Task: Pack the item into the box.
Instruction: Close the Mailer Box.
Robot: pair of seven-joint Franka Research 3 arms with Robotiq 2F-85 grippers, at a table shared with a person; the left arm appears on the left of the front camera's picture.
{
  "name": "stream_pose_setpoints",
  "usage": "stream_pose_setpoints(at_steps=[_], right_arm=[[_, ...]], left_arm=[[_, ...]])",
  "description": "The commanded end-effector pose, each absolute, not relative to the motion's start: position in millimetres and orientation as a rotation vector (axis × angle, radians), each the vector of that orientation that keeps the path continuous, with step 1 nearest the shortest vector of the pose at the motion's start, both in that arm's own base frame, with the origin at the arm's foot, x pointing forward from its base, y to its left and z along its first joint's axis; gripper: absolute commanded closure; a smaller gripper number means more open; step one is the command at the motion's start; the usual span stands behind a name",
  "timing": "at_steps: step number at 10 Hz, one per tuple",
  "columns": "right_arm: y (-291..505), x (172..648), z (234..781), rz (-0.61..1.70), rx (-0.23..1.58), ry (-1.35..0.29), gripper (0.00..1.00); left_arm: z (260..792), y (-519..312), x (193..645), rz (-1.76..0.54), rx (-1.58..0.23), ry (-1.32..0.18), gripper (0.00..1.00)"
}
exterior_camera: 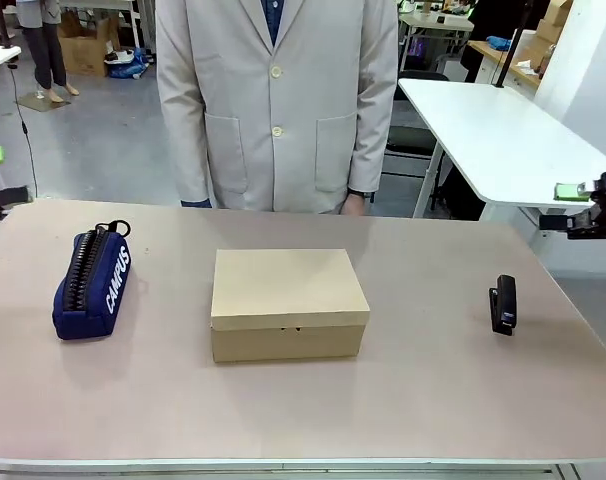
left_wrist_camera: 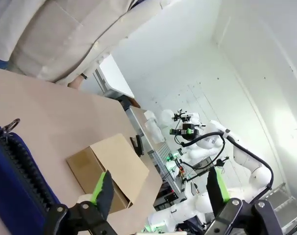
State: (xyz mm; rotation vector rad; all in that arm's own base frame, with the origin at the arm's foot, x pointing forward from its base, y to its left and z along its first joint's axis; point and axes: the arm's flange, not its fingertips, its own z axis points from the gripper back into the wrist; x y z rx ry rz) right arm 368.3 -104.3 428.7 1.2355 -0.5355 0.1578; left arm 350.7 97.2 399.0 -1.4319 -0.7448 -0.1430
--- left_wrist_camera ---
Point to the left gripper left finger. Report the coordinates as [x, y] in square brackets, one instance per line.
[105, 195]

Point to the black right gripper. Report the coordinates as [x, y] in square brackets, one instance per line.
[193, 134]

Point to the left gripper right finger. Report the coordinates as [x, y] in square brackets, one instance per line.
[215, 191]

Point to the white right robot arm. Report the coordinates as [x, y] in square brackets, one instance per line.
[244, 156]

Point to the person left forearm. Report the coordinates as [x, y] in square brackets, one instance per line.
[72, 71]

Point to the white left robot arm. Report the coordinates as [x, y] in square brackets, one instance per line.
[187, 208]

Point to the person right forearm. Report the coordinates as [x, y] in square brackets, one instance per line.
[1, 39]

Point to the brown cardboard box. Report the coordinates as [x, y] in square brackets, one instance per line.
[114, 156]

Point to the black electronics box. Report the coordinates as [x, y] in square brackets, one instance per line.
[168, 198]

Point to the person left hand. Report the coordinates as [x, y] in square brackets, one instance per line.
[74, 82]

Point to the white plastic wrapped bundle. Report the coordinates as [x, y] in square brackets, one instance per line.
[154, 132]

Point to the small black clamp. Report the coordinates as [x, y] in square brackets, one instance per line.
[136, 145]

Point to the white side table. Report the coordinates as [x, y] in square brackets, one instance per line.
[114, 76]

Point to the navy CAMPUS pencil case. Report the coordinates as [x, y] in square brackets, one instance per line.
[6, 176]

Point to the black wristwatch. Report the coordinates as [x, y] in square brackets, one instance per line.
[84, 76]

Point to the person torso beige coat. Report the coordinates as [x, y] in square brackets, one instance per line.
[53, 36]

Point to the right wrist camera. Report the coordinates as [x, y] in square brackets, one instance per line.
[185, 117]

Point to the grey metal table frame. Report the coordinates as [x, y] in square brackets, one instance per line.
[153, 156]

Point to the aluminium profile frame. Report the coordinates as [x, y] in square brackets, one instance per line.
[283, 195]

